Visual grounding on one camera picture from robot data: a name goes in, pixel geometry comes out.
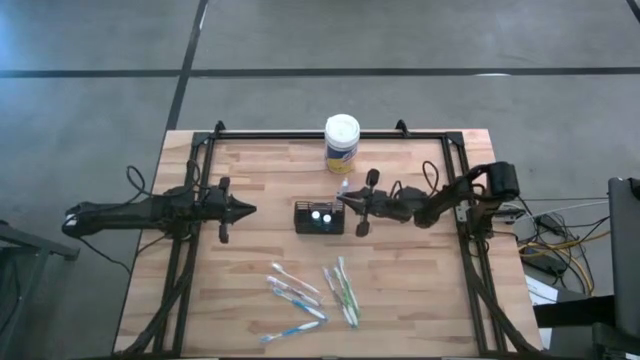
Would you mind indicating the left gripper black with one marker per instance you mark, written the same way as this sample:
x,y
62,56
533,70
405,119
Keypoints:
x,y
215,205

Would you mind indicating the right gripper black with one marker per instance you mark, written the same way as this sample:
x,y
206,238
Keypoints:
x,y
395,205

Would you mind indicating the green white toothbrush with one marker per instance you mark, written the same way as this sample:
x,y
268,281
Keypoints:
x,y
348,282
345,292

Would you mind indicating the white pink toothbrush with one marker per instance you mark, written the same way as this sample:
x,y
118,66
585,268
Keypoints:
x,y
295,279

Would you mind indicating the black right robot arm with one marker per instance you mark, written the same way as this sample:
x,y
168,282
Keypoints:
x,y
502,180

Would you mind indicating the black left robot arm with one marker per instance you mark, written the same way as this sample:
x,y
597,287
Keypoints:
x,y
125,215

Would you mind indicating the white blue wipes canister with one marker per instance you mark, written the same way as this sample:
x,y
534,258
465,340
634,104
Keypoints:
x,y
341,132

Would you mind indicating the black power brick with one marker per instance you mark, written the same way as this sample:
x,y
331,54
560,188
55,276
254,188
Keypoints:
x,y
547,264

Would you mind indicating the white paper sheet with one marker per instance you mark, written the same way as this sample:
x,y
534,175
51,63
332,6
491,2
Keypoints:
x,y
540,292

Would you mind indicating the black metal stand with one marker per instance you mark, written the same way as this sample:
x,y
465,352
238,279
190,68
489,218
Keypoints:
x,y
35,245

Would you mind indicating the black beam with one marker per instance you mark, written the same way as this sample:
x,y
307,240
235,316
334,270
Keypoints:
x,y
570,312

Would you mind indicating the black flat screen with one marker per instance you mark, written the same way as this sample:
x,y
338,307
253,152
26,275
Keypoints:
x,y
625,250

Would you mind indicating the black aluminium table frame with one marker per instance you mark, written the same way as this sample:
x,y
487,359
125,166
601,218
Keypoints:
x,y
250,135

